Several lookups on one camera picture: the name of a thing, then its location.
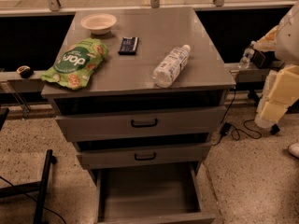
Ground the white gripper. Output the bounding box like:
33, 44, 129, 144
261, 64, 299, 122

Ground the green rice chip bag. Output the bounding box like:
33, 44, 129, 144
40, 38, 108, 90

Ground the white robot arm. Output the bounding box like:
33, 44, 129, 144
254, 3, 299, 128

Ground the grey top drawer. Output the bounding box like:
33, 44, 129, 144
56, 106, 225, 142

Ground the grey drawer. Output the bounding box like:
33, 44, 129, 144
77, 143, 211, 170
93, 162, 215, 224
56, 106, 225, 142

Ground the grey drawer cabinet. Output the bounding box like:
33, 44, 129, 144
42, 7, 235, 213

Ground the grey middle drawer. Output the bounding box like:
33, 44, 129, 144
77, 143, 211, 170

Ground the grey bottom drawer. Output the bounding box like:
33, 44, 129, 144
93, 162, 215, 224

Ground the black table leg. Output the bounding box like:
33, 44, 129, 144
248, 90, 280, 135

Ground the black box on ledge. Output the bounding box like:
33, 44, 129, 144
252, 50, 275, 69

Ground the white shoe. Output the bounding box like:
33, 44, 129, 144
288, 143, 299, 159

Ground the small background water bottle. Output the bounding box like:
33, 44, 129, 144
238, 41, 255, 69

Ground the clear plastic water bottle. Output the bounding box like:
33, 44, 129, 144
152, 45, 191, 88

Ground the dark chocolate bar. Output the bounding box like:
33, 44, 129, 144
118, 37, 139, 55

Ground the white paper bowl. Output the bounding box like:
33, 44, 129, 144
80, 13, 117, 35

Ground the black yellow tape measure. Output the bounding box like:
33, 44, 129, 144
17, 65, 34, 78

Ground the black power adapter with cable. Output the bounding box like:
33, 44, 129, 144
212, 91, 263, 147

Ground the black chair leg frame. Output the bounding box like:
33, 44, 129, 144
0, 107, 58, 224

